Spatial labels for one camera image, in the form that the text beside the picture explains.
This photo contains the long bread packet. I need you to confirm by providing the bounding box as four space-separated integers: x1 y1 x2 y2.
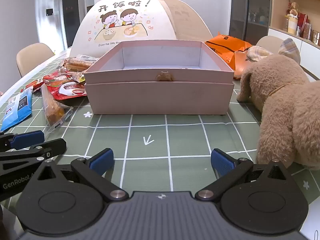
41 83 74 133

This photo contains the biscuit packet with red top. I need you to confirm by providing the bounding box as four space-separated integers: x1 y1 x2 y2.
62 54 99 72

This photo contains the red gift bag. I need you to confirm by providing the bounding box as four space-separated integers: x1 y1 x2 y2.
297 12 309 29

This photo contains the green checked tablecloth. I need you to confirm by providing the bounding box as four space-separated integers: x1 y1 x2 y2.
0 49 320 205

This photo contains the printed mesh food cover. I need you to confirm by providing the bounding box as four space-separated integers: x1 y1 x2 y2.
69 0 213 58

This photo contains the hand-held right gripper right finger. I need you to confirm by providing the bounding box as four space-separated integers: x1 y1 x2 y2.
195 148 292 202

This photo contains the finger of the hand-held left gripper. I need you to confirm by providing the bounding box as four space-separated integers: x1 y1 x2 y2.
0 130 46 153
0 138 67 175

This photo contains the doll figurine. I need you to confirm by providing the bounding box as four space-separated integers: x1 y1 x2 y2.
287 1 302 18

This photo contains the pink cardboard box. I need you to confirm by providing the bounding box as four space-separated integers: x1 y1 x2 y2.
84 40 235 116

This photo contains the blue snack packet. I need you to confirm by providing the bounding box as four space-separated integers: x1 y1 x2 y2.
0 87 33 132

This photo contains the yellow and white jar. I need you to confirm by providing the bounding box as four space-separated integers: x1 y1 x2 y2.
287 14 298 33

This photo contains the beige chair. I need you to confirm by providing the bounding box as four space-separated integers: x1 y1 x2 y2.
16 43 55 78
255 35 286 54

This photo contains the clear jar with brown contents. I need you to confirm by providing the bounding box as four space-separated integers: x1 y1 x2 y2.
302 22 313 40

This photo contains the large red snack packet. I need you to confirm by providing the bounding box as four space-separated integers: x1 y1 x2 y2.
42 70 88 102

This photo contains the white low cabinet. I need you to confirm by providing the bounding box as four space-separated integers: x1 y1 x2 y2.
267 27 320 82

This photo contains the brown plush dog toy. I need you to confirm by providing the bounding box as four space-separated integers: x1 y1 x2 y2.
236 38 320 172

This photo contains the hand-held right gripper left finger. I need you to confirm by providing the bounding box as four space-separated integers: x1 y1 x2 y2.
37 148 129 202

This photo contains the dark door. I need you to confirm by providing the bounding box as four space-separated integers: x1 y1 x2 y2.
61 0 82 49

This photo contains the small red snack packet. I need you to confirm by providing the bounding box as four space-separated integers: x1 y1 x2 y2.
20 78 47 93

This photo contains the dark glass cabinet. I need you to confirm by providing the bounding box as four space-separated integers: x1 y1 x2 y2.
229 0 272 46

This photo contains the orange plastic bag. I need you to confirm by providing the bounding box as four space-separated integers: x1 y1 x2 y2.
204 32 253 80

